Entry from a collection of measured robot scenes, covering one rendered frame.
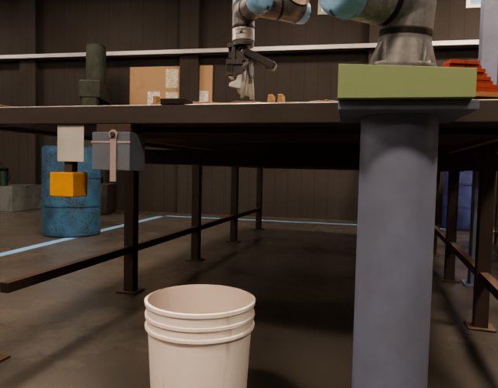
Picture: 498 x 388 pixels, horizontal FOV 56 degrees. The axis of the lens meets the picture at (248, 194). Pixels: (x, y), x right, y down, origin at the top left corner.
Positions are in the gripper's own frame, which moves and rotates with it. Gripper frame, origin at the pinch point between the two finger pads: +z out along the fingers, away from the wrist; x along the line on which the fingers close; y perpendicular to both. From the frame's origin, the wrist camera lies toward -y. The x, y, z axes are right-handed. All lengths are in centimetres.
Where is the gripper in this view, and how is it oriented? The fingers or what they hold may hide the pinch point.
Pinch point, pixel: (249, 102)
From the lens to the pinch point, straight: 160.2
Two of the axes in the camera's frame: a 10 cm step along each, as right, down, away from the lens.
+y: -9.8, -0.2, 2.1
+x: -2.1, 0.4, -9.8
